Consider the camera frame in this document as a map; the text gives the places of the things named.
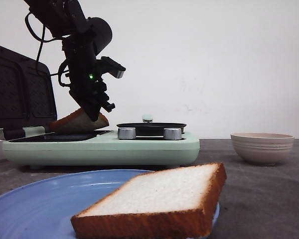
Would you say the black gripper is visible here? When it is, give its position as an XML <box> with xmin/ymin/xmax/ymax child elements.
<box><xmin>62</xmin><ymin>34</ymin><xmax>115</xmax><ymax>121</ymax></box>

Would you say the white bread slice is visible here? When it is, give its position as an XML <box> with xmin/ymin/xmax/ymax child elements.
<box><xmin>46</xmin><ymin>108</ymin><xmax>109</xmax><ymax>134</ymax></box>
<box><xmin>71</xmin><ymin>163</ymin><xmax>227</xmax><ymax>239</ymax></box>

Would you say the breakfast maker hinged lid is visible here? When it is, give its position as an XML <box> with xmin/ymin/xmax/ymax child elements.
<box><xmin>0</xmin><ymin>46</ymin><xmax>57</xmax><ymax>140</ymax></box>

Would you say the beige ribbed ceramic bowl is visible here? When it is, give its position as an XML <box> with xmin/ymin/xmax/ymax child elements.
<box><xmin>231</xmin><ymin>132</ymin><xmax>295</xmax><ymax>165</ymax></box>

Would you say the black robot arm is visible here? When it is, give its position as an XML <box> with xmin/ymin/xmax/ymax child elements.
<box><xmin>26</xmin><ymin>0</ymin><xmax>124</xmax><ymax>121</ymax></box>

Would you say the mint green breakfast maker base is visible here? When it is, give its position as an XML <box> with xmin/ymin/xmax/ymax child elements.
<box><xmin>2</xmin><ymin>130</ymin><xmax>200</xmax><ymax>166</ymax></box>

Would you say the left silver control knob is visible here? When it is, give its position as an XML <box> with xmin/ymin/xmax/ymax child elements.
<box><xmin>118</xmin><ymin>127</ymin><xmax>136</xmax><ymax>140</ymax></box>

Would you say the silver control knob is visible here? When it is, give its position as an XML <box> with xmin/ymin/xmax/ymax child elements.
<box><xmin>163</xmin><ymin>127</ymin><xmax>182</xmax><ymax>140</ymax></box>
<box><xmin>118</xmin><ymin>127</ymin><xmax>136</xmax><ymax>140</ymax></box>

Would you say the black round frying pan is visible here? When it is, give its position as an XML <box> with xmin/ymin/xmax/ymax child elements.
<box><xmin>117</xmin><ymin>115</ymin><xmax>187</xmax><ymax>136</ymax></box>

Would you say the right silver control knob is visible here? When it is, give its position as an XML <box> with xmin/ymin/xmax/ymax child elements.
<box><xmin>163</xmin><ymin>127</ymin><xmax>182</xmax><ymax>140</ymax></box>

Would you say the blue round plate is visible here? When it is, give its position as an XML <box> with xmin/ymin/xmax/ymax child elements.
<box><xmin>0</xmin><ymin>170</ymin><xmax>219</xmax><ymax>239</ymax></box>

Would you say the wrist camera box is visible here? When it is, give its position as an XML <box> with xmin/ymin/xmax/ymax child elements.
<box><xmin>96</xmin><ymin>56</ymin><xmax>126</xmax><ymax>79</ymax></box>

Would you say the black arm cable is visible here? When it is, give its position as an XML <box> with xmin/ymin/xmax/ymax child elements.
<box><xmin>24</xmin><ymin>11</ymin><xmax>73</xmax><ymax>89</ymax></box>

